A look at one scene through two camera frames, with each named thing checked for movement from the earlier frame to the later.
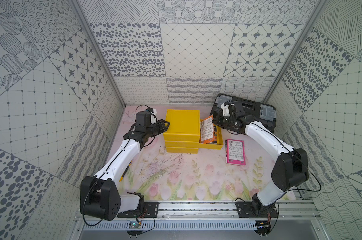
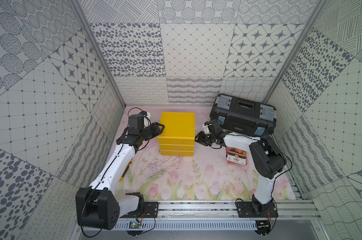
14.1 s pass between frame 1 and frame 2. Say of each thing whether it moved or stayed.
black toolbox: stayed
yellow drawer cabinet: moved
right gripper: moved
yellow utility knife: stayed
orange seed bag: moved
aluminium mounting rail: stayed
